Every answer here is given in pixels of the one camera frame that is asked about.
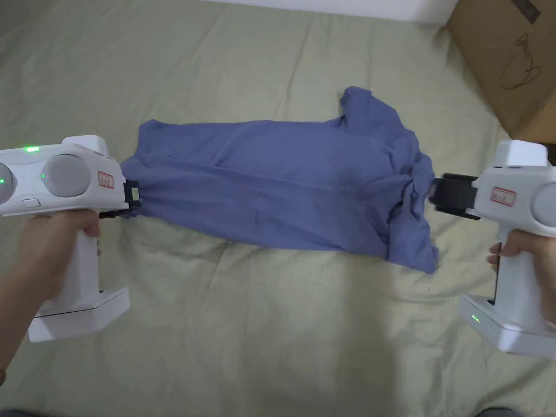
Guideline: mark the person's left hand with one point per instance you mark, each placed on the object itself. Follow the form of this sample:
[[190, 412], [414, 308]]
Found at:
[[47, 252]]

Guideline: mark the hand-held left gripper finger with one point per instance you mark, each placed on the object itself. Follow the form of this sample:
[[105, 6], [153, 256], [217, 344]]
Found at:
[[133, 194]]

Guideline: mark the brown cardboard carton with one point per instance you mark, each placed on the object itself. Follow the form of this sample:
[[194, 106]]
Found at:
[[508, 56]]

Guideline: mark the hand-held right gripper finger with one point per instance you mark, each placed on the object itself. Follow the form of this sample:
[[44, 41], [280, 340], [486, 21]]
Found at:
[[444, 191]]

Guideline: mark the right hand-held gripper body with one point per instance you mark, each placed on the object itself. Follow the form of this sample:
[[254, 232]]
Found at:
[[517, 191]]

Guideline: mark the person's right hand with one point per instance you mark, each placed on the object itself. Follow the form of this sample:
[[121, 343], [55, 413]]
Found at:
[[532, 269]]

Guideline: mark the blue shirt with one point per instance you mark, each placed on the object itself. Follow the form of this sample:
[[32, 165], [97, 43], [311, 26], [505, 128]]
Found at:
[[282, 186]]

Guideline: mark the bed with pale green sheet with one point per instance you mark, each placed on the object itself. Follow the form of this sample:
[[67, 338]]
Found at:
[[243, 339]]

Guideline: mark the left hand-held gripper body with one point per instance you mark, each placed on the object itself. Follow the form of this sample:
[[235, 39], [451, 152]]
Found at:
[[65, 182]]

